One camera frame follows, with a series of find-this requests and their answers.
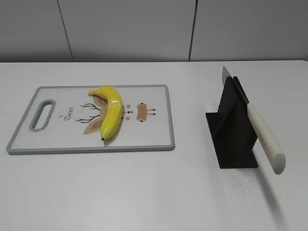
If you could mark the white grey-rimmed cutting board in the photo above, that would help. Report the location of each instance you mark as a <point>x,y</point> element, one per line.
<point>65,120</point>

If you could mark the yellow plastic banana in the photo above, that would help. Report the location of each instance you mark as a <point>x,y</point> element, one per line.
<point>114,113</point>

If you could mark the black knife stand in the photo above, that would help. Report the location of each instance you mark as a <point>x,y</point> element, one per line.
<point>231,131</point>

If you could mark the cleaver knife with white handle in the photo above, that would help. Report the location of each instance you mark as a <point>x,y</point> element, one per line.
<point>267,139</point>

